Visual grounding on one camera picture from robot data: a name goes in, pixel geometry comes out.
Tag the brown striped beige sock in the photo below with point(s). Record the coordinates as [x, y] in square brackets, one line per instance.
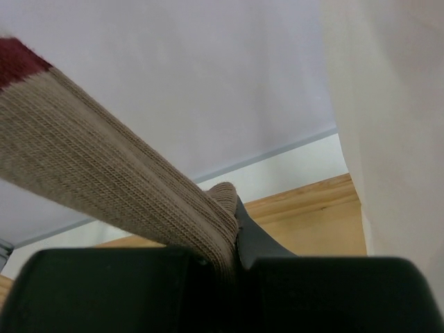
[59, 143]

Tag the wooden clothes rack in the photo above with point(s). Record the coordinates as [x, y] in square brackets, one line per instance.
[323, 218]

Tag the white hanging cloth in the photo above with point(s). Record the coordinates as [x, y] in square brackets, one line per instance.
[385, 73]

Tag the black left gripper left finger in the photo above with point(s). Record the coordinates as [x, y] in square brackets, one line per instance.
[115, 290]

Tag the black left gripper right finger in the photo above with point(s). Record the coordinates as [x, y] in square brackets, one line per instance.
[284, 292]

